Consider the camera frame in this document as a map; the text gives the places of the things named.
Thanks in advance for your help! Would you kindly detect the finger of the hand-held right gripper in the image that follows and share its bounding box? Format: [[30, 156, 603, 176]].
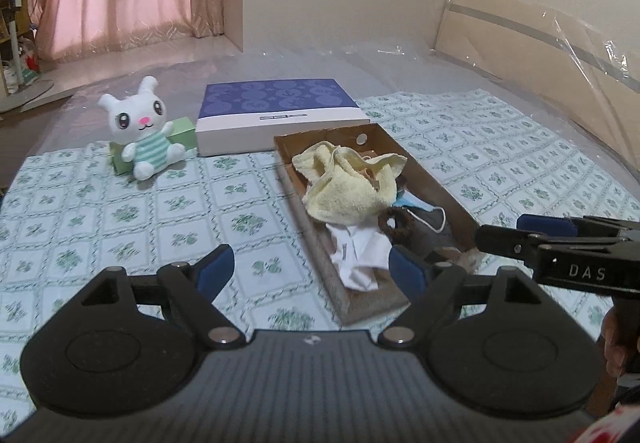
[[516, 214, 626, 239], [474, 223, 551, 269]]

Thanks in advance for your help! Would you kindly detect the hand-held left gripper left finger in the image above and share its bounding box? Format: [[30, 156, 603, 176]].
[[57, 244, 246, 349]]

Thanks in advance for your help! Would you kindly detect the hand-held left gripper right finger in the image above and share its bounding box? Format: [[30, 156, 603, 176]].
[[378, 245, 568, 349]]

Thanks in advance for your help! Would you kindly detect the dark grey face mask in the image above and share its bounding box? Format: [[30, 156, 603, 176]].
[[400, 210, 460, 260]]

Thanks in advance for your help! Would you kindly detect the brown hair tie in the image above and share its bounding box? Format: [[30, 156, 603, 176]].
[[377, 207, 417, 244]]

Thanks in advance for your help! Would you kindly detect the white cloth with label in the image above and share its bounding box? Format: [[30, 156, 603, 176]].
[[327, 222, 396, 293]]

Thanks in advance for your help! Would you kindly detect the blue face mask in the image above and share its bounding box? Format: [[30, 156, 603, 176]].
[[392, 190, 446, 231]]

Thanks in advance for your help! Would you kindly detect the brown cardboard box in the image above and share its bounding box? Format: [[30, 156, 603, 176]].
[[273, 123, 483, 325]]

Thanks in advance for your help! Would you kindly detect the pale yellow towel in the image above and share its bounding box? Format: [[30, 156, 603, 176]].
[[291, 140, 408, 226]]

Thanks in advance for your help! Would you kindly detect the person's right hand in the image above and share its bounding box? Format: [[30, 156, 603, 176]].
[[601, 308, 640, 378]]

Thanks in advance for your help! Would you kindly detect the green floral printed tablecloth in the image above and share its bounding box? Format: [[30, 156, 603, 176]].
[[0, 90, 640, 374]]

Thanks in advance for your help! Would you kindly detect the green cardboard box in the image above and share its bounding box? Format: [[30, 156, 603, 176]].
[[111, 116, 197, 176]]

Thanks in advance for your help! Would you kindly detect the red white printed cloth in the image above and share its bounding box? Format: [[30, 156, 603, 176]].
[[570, 408, 640, 443]]

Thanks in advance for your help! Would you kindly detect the white plush bunny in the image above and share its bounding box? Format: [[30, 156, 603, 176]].
[[97, 76, 188, 181]]

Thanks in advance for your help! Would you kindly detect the plastic wrapped wooden headboard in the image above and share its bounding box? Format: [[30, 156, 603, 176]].
[[432, 0, 640, 164]]

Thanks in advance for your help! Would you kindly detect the blue and white flat box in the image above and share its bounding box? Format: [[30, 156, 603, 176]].
[[195, 78, 372, 158]]

